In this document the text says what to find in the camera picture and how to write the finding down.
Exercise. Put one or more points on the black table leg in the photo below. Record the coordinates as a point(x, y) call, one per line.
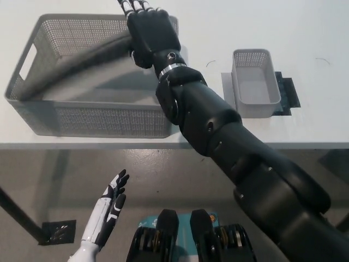
point(20, 215)

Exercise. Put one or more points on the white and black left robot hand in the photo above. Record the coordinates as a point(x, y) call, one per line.
point(107, 210)

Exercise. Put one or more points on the black tape patch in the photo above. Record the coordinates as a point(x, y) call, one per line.
point(289, 92)

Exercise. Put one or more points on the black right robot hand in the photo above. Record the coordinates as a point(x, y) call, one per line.
point(152, 32)

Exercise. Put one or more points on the large grey perforated plastic basket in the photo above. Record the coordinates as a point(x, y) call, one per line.
point(87, 121)

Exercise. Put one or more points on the black floor plate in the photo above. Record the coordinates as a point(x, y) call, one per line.
point(58, 232)

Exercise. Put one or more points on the thin black thread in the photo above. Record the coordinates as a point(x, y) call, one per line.
point(324, 61)
point(209, 63)

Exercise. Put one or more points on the black robot body teal tops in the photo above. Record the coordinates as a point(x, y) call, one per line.
point(196, 240)

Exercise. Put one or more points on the small grey perforated plastic container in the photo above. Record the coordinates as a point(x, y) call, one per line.
point(256, 84)

